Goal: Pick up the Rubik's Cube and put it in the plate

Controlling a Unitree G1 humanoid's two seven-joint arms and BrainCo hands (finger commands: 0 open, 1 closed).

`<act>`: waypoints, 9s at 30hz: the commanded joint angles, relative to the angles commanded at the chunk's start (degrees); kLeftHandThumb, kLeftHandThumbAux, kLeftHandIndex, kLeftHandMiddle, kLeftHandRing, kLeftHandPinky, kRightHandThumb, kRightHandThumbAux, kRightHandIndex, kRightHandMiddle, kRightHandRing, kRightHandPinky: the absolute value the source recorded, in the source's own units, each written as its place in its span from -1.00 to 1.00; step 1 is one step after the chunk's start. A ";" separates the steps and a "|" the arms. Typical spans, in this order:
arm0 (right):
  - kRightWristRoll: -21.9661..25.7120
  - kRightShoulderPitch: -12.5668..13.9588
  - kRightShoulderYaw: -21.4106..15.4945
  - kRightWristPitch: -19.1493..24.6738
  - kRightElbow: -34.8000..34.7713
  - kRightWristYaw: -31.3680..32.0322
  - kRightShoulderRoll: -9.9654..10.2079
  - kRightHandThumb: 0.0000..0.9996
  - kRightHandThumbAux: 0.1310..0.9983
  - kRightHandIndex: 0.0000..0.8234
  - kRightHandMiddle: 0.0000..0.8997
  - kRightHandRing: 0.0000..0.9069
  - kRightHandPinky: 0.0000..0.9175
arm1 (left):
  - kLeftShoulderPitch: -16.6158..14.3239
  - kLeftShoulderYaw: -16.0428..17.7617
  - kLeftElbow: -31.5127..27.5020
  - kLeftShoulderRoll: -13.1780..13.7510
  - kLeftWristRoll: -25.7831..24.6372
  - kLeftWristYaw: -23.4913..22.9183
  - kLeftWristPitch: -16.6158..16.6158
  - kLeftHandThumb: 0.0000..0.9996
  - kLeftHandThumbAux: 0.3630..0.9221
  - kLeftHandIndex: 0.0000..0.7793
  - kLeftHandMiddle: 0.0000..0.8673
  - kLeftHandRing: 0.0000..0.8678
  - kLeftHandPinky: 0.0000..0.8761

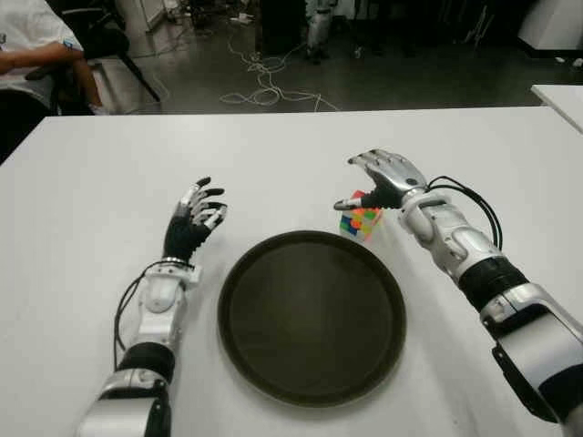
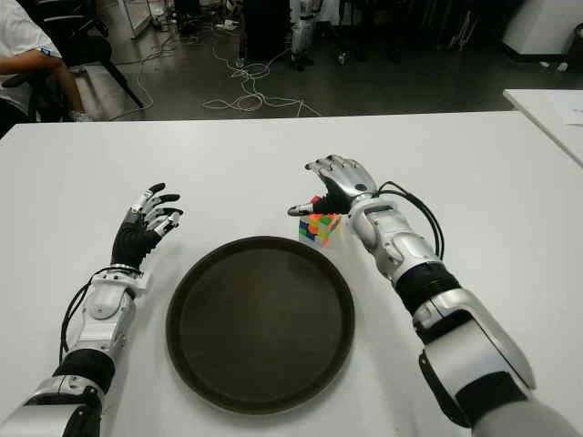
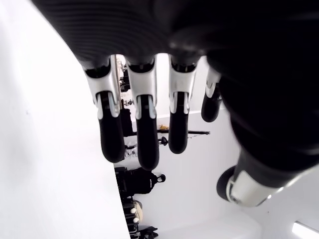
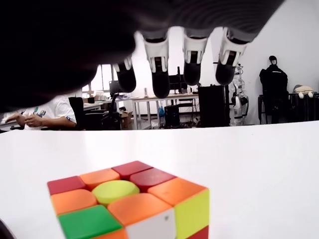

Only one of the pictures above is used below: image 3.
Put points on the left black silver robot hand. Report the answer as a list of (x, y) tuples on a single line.
[(224, 37)]

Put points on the black tripod pole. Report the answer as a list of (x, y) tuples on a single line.
[(197, 133)]

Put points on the black tall column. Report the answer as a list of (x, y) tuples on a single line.
[(127, 122)]

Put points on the silver humanoid robot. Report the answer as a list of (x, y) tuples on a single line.
[(130, 149)]

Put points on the beige plush toy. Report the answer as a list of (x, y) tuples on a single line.
[(138, 211)]

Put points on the black chair row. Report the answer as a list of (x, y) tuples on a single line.
[(128, 219)]

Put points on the ceiling light panel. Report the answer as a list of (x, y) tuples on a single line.
[(305, 229)]

